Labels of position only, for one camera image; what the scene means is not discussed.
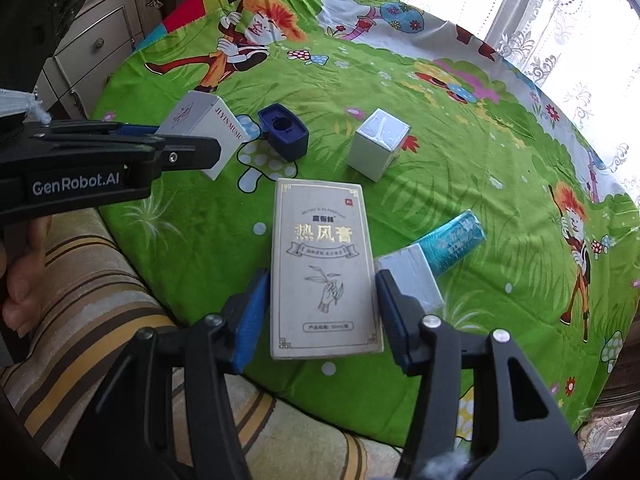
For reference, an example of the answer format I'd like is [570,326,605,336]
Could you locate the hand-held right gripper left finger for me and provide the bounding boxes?
[60,267,273,480]

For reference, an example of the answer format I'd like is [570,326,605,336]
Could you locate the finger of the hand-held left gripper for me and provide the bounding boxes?
[50,120,159,138]
[150,135,223,174]

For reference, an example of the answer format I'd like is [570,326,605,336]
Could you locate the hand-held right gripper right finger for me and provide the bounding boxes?
[375,269,588,480]

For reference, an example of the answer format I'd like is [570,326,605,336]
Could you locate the white box with pink emblem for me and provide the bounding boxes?
[155,91,251,182]

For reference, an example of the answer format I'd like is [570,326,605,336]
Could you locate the cream box with gold print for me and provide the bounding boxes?
[270,177,385,360]

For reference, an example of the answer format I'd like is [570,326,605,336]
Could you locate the person's left hand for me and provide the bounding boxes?
[0,212,53,333]

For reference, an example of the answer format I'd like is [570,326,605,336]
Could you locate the small grey-white taped box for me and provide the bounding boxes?
[374,243,445,313]

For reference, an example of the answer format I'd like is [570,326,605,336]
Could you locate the teal packet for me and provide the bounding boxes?
[417,210,487,277]

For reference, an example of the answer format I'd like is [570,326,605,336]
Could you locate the dark blue plastic case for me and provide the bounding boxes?
[257,104,309,162]

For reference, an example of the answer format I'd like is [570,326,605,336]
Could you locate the cream cabinet with drawers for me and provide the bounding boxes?
[35,0,166,121]

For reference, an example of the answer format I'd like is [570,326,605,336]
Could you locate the cartoon printed tablecloth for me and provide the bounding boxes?
[92,0,640,448]

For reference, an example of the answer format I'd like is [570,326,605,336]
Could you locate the white cube box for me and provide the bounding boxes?
[346,108,412,182]

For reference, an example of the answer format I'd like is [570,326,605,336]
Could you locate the white lace curtain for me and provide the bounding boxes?
[480,0,640,201]

